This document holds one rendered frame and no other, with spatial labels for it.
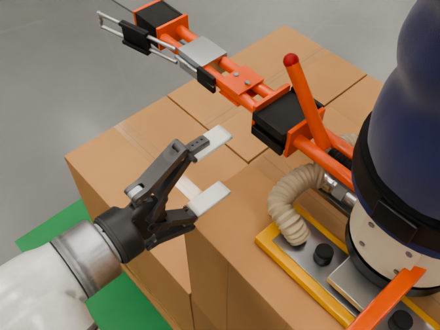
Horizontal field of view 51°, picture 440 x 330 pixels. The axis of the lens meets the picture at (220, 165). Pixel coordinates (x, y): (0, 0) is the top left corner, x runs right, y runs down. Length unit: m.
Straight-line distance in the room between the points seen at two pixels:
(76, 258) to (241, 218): 0.32
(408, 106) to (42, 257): 0.44
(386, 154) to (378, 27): 2.47
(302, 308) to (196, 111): 0.93
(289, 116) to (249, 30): 2.07
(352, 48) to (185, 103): 1.43
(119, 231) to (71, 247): 0.06
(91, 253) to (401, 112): 0.39
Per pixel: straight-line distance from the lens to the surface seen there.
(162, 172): 0.59
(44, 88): 2.57
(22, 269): 0.60
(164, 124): 1.50
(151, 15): 0.95
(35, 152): 2.28
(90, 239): 0.60
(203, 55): 0.86
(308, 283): 0.73
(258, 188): 0.84
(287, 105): 0.76
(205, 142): 0.62
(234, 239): 0.78
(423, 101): 0.45
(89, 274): 0.60
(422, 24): 0.45
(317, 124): 0.71
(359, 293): 0.71
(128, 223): 0.61
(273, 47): 1.79
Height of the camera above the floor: 1.63
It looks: 52 degrees down
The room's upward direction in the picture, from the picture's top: straight up
